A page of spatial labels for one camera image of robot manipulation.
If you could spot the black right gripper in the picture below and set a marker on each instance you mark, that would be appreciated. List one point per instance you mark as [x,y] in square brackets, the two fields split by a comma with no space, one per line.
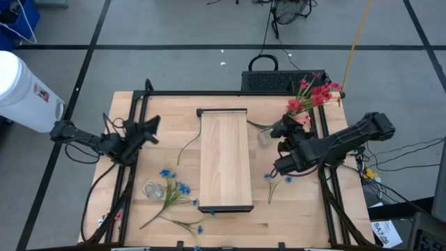
[294,137]

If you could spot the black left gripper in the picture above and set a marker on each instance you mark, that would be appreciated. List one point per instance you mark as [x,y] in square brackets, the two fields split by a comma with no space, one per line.
[130,141]

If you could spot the slim faceted clear glass vase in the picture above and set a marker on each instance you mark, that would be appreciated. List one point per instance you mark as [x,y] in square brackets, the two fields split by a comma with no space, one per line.
[264,138]

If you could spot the green stem with black bud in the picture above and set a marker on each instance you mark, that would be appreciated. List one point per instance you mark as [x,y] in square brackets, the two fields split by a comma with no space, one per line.
[188,142]

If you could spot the red artificial flower bunch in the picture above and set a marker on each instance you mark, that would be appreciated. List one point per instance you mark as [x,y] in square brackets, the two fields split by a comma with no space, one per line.
[318,94]

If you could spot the small blue flower sprig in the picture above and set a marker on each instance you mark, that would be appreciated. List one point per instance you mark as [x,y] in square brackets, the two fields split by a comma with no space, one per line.
[288,180]

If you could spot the round ribbed clear glass vase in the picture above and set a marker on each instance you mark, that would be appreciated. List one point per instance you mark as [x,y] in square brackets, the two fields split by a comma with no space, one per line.
[153,191]

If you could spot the blue artificial flower bunch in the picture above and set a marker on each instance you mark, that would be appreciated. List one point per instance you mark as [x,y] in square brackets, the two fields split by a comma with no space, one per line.
[170,195]

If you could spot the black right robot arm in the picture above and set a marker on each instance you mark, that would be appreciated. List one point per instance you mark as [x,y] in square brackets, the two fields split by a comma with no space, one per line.
[348,137]

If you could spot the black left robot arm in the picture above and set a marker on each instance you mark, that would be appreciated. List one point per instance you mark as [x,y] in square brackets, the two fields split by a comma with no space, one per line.
[80,134]

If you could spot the wooden shelf with black legs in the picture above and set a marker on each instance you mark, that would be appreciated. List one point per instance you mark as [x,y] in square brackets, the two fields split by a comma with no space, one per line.
[224,157]

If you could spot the black perforated computer case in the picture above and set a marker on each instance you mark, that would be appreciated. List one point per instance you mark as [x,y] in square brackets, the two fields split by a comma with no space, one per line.
[268,81]

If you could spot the small pink flower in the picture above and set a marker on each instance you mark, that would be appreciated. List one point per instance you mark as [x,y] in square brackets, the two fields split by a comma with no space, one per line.
[118,215]

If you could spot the yellow plug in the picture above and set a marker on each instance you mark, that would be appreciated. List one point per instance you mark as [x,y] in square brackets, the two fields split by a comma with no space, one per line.
[370,173]

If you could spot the black floor fan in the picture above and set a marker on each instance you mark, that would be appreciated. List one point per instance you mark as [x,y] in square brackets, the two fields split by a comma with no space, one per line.
[289,12]

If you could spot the white plastic bucket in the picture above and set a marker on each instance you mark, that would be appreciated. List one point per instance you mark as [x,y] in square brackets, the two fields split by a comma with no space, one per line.
[24,94]

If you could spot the black floor beam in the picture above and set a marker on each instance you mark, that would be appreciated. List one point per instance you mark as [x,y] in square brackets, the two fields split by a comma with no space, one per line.
[400,209]

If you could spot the white printed paper sheet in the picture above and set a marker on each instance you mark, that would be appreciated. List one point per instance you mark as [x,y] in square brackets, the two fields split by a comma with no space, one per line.
[385,233]

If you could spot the grey floor box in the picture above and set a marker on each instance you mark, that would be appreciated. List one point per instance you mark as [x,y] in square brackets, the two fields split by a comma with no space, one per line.
[50,2]

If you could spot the blue plastic bin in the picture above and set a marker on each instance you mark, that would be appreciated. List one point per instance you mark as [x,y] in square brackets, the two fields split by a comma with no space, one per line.
[28,17]

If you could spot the black metal table frame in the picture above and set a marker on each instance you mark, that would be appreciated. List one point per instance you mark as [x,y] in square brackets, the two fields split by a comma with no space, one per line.
[223,93]

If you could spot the grey metal post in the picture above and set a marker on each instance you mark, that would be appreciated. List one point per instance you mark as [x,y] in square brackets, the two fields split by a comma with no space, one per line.
[439,181]

